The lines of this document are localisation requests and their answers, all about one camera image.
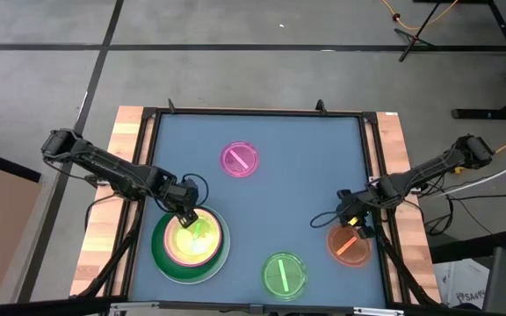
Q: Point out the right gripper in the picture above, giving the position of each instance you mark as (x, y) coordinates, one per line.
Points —
(356, 206)

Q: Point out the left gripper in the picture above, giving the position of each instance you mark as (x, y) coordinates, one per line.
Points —
(182, 195)

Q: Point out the orange translucent plastic plate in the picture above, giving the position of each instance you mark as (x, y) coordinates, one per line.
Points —
(345, 252)

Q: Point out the pale orange bowl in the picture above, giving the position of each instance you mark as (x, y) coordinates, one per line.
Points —
(204, 246)

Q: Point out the beige plastic plate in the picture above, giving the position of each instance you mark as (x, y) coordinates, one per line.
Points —
(169, 251)

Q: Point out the dark green plastic plate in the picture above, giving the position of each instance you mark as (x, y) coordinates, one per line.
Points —
(161, 259)

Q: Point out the pink translucent plastic plate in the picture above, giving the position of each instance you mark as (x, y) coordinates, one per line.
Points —
(240, 159)

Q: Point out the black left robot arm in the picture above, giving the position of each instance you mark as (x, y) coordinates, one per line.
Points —
(103, 164)

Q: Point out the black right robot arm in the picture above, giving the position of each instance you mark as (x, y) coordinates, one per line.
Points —
(428, 169)

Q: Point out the large pale grey plate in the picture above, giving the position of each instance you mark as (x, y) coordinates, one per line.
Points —
(227, 246)

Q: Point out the green translucent plastic plate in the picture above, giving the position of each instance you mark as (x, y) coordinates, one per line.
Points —
(294, 276)

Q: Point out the wooden side board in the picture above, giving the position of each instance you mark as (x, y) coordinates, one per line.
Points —
(393, 145)
(121, 131)

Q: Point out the white cardboard box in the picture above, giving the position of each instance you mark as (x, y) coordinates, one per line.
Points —
(461, 285)

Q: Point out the black tripod stand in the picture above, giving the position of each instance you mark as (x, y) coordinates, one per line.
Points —
(413, 39)

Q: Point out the aluminium frame extrusion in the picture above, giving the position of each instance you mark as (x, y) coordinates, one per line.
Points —
(139, 304)

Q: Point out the black desk leg frame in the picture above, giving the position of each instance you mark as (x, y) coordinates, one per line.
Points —
(486, 113)

